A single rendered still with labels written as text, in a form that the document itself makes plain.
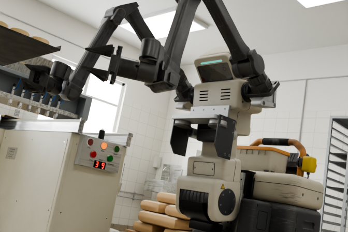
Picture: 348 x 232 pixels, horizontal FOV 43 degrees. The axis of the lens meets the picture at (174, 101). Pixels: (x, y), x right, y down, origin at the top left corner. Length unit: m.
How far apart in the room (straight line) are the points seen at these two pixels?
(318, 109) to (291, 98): 0.45
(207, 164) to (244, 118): 0.26
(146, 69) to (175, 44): 0.16
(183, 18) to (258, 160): 0.88
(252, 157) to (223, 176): 0.34
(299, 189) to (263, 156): 0.24
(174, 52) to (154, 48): 0.09
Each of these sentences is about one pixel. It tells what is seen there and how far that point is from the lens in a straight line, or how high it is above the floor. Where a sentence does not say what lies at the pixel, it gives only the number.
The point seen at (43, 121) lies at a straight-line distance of 2.33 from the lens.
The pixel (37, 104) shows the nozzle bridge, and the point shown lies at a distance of 2.79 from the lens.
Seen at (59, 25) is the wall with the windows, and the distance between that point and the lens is 6.76.
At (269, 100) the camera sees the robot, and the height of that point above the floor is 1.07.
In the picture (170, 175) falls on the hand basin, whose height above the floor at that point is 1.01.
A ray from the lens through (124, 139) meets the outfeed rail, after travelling 2.23.
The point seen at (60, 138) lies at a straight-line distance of 2.12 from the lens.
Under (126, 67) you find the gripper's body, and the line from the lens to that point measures 1.23.
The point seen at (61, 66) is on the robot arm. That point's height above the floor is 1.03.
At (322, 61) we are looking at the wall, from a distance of 6.30.
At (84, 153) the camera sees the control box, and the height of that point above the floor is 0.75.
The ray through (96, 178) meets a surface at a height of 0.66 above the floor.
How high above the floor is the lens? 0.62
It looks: 13 degrees up
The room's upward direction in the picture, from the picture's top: 11 degrees clockwise
